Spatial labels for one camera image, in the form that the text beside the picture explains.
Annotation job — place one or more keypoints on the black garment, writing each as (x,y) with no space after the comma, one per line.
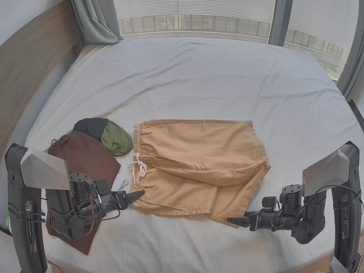
(88,126)

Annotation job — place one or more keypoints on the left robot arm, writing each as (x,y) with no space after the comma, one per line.
(39,166)

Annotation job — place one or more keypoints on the green garment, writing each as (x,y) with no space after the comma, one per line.
(116,141)

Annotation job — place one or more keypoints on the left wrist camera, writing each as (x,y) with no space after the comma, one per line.
(101,185)

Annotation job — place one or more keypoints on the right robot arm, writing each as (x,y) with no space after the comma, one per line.
(327,169)

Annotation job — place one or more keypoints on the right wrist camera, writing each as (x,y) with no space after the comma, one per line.
(268,202)

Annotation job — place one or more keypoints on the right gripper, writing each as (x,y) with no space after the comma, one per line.
(264,220)

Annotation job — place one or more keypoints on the grey-green curtain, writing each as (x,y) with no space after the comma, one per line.
(93,16)

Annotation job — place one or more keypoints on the white garment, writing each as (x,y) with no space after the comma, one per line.
(121,183)

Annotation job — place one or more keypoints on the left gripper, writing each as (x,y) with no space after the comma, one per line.
(113,200)

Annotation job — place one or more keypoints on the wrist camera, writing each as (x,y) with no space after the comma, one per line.
(268,202)
(101,185)

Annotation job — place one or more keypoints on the bed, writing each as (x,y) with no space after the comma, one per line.
(199,81)

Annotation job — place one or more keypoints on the brown shorts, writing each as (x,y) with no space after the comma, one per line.
(88,155)

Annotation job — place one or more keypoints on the tan shorts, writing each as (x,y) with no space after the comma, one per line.
(199,152)

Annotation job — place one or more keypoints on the window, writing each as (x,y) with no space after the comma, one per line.
(199,4)

